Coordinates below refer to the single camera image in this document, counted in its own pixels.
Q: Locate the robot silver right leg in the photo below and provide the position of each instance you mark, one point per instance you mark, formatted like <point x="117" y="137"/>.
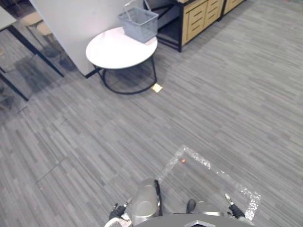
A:
<point x="208" y="209"/>

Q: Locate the round white table black frame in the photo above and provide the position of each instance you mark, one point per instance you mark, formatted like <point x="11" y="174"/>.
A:
<point x="118" y="50"/>

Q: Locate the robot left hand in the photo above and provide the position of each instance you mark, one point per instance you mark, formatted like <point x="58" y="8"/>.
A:
<point x="117" y="211"/>

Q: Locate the beige round stool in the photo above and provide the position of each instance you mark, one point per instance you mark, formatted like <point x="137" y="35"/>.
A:
<point x="46" y="30"/>
<point x="29" y="20"/>

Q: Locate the white partition panel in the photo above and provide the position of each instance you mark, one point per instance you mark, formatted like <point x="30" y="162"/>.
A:
<point x="75" y="26"/>

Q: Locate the robot silver left leg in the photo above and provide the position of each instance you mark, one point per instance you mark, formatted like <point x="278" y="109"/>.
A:
<point x="145" y="201"/>

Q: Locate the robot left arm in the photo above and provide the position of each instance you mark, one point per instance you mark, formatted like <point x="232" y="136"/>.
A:
<point x="116" y="222"/>

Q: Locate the wide wooden cabinet black frame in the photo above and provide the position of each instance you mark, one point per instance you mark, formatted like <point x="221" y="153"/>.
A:
<point x="196" y="20"/>

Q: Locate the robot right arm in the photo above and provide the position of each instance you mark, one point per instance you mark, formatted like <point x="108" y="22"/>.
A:
<point x="246" y="221"/>

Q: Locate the yellow sticky note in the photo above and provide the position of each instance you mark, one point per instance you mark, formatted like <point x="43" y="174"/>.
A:
<point x="157" y="88"/>

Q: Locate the robot grey torso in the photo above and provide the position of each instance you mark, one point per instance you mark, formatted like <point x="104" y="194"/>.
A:
<point x="189" y="221"/>

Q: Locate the white desk black legs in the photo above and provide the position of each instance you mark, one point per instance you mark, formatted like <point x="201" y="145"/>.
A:
<point x="14" y="35"/>

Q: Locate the robot silver leg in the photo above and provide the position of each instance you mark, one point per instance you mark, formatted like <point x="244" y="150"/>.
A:
<point x="145" y="201"/>
<point x="208" y="209"/>

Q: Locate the grey plastic shopping basket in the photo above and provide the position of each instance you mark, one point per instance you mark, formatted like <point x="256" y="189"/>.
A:
<point x="139" y="24"/>

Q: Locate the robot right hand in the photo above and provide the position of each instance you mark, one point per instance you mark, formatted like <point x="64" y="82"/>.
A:
<point x="234" y="208"/>

